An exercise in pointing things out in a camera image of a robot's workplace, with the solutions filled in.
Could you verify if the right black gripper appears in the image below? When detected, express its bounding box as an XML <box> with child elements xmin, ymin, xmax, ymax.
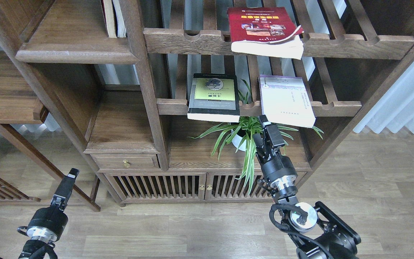
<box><xmin>253</xmin><ymin>115</ymin><xmax>298</xmax><ymax>191</ymax></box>

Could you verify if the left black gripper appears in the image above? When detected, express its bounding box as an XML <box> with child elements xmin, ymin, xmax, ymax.
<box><xmin>17</xmin><ymin>168</ymin><xmax>79</xmax><ymax>242</ymax></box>

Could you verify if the pale lilac cover book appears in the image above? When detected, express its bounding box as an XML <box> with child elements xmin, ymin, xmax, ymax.
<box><xmin>258</xmin><ymin>75</ymin><xmax>316</xmax><ymax>128</ymax></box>

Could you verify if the red cover book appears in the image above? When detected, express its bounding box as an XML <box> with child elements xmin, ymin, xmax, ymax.
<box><xmin>227</xmin><ymin>7</ymin><xmax>304</xmax><ymax>60</ymax></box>

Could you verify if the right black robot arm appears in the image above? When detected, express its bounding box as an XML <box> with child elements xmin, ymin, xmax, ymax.
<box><xmin>253</xmin><ymin>115</ymin><xmax>361</xmax><ymax>259</ymax></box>

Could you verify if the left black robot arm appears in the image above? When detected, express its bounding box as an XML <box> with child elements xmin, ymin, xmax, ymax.
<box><xmin>17</xmin><ymin>168</ymin><xmax>79</xmax><ymax>259</ymax></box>

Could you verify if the green spider plant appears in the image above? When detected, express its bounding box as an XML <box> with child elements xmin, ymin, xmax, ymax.
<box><xmin>189</xmin><ymin>79</ymin><xmax>324</xmax><ymax>195</ymax></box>

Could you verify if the white plant pot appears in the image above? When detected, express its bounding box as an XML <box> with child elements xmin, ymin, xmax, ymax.
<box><xmin>232</xmin><ymin>129</ymin><xmax>250</xmax><ymax>151</ymax></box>

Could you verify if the brass drawer knob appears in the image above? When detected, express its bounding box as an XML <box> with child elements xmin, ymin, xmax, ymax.
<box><xmin>122</xmin><ymin>160</ymin><xmax>131</xmax><ymax>168</ymax></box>

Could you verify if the black and yellow book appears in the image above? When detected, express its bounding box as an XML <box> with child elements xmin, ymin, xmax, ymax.
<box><xmin>187</xmin><ymin>73</ymin><xmax>240</xmax><ymax>123</ymax></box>

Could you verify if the dark wooden bookshelf cabinet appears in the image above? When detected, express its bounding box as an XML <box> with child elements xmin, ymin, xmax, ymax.
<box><xmin>0</xmin><ymin>0</ymin><xmax>414</xmax><ymax>205</ymax></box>

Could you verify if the wooden side table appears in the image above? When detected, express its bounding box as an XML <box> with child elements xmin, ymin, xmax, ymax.
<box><xmin>0</xmin><ymin>51</ymin><xmax>98</xmax><ymax>209</ymax></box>

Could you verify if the white curtain right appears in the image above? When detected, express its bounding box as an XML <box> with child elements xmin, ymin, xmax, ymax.
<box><xmin>354</xmin><ymin>62</ymin><xmax>414</xmax><ymax>134</ymax></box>

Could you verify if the white upright book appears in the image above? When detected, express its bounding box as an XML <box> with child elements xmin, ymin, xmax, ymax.
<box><xmin>112</xmin><ymin>0</ymin><xmax>127</xmax><ymax>38</ymax></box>

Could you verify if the beige upright book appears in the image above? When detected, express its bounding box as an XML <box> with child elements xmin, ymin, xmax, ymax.
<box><xmin>101</xmin><ymin>0</ymin><xmax>117</xmax><ymax>38</ymax></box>

